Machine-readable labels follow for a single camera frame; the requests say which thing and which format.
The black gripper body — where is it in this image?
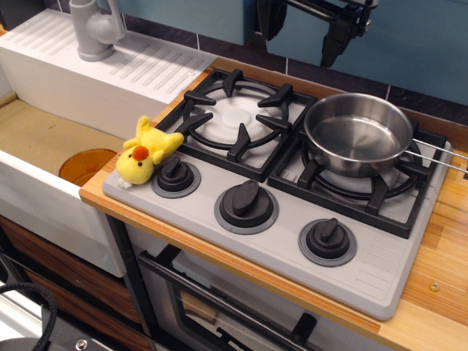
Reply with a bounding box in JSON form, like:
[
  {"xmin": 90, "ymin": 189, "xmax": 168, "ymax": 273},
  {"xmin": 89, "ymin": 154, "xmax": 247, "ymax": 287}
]
[{"xmin": 285, "ymin": 0, "xmax": 377, "ymax": 37}]

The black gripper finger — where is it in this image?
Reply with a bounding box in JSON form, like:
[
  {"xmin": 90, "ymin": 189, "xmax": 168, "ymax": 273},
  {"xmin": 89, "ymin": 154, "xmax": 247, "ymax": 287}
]
[
  {"xmin": 257, "ymin": 0, "xmax": 287, "ymax": 41},
  {"xmin": 320, "ymin": 19, "xmax": 359, "ymax": 67}
]

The stainless steel pan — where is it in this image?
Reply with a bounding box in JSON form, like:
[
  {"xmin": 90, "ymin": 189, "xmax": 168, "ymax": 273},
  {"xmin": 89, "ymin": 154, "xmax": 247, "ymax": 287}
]
[{"xmin": 303, "ymin": 93, "xmax": 467, "ymax": 178}]

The grey toy stove top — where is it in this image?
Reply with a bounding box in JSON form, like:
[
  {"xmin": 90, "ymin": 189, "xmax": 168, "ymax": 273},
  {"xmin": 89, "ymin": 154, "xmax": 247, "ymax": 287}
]
[{"xmin": 102, "ymin": 69, "xmax": 452, "ymax": 320}]

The black left stove knob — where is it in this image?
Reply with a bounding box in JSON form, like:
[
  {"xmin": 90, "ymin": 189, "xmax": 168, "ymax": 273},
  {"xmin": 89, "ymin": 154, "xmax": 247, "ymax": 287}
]
[{"xmin": 150, "ymin": 157, "xmax": 201, "ymax": 199}]

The black stove knob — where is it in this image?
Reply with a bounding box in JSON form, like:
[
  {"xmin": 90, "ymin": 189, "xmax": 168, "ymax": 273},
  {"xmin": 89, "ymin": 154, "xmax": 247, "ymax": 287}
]
[
  {"xmin": 298, "ymin": 218, "xmax": 358, "ymax": 268},
  {"xmin": 214, "ymin": 180, "xmax": 279, "ymax": 235},
  {"xmin": 150, "ymin": 157, "xmax": 201, "ymax": 199}
]

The black middle stove knob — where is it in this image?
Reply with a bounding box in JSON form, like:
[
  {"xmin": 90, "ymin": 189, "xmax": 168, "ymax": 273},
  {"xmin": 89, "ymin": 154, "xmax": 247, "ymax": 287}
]
[{"xmin": 214, "ymin": 180, "xmax": 279, "ymax": 235}]

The black right stove knob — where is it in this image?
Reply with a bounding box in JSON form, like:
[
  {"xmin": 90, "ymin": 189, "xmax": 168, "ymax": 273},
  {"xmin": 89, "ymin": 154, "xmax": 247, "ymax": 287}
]
[{"xmin": 298, "ymin": 218, "xmax": 358, "ymax": 268}]

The black left burner grate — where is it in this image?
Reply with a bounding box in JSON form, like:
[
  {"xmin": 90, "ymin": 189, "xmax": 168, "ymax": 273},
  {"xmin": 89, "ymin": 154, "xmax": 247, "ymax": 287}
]
[{"xmin": 157, "ymin": 69, "xmax": 317, "ymax": 182}]

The black burner grate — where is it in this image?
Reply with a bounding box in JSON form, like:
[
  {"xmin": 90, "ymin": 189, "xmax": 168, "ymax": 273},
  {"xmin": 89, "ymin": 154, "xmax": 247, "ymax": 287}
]
[
  {"xmin": 157, "ymin": 69, "xmax": 317, "ymax": 182},
  {"xmin": 268, "ymin": 126, "xmax": 447, "ymax": 238}
]

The grey toy faucet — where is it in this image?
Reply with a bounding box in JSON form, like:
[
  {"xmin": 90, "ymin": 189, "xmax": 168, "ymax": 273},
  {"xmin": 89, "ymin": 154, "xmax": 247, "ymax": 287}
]
[{"xmin": 69, "ymin": 0, "xmax": 126, "ymax": 62}]

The black right burner grate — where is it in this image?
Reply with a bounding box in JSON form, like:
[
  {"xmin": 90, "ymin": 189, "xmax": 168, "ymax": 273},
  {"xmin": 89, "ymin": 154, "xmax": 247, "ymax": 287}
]
[{"xmin": 268, "ymin": 126, "xmax": 447, "ymax": 238}]

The yellow stuffed duck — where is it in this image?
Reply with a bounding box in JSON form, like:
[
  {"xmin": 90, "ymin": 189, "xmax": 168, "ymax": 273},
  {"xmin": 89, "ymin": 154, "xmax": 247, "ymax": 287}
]
[{"xmin": 116, "ymin": 116, "xmax": 184, "ymax": 189}]

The white toy sink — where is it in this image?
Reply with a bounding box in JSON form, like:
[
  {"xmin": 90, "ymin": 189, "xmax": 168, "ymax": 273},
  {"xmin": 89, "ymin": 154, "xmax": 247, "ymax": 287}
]
[{"xmin": 1, "ymin": 10, "xmax": 214, "ymax": 277}]

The orange plastic plate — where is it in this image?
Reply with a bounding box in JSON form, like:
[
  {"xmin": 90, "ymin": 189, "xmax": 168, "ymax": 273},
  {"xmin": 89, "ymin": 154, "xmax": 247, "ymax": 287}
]
[{"xmin": 58, "ymin": 148, "xmax": 116, "ymax": 186}]

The toy oven door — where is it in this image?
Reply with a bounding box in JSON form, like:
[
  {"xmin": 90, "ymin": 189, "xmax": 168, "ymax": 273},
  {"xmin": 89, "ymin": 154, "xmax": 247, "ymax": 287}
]
[{"xmin": 137, "ymin": 244, "xmax": 317, "ymax": 350}]

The wooden drawer cabinet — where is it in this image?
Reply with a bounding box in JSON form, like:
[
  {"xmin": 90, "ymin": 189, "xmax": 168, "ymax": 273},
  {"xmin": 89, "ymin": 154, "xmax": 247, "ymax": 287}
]
[{"xmin": 0, "ymin": 215, "xmax": 153, "ymax": 351}]

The black braided cable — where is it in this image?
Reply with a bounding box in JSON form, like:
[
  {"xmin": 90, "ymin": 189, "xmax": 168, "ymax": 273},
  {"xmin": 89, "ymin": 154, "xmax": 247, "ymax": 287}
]
[{"xmin": 0, "ymin": 282, "xmax": 59, "ymax": 351}]

